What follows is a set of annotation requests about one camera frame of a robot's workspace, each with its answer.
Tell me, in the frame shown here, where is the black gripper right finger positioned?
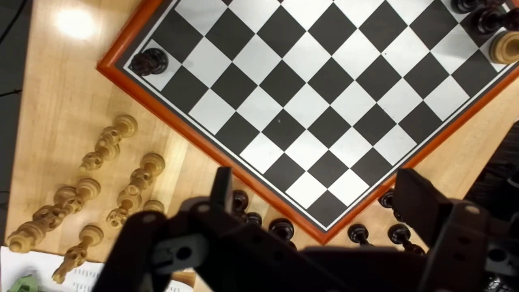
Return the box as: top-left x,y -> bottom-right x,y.
392,168 -> 519,292

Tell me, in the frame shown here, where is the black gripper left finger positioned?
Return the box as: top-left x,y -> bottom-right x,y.
90,165 -> 304,292

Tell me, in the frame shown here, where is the black chess rook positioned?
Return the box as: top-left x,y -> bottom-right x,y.
127,46 -> 170,77

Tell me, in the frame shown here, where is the light wooden chess piece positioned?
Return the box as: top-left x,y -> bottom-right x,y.
51,223 -> 105,285
140,197 -> 165,214
79,137 -> 116,171
103,111 -> 139,149
4,204 -> 69,254
487,29 -> 519,66
53,176 -> 101,215
103,184 -> 142,228
127,150 -> 166,191

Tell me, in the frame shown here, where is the white printed paper sheet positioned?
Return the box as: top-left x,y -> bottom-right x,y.
0,244 -> 191,292

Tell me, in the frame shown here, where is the chessboard with orange frame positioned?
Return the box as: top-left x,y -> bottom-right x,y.
95,0 -> 519,246

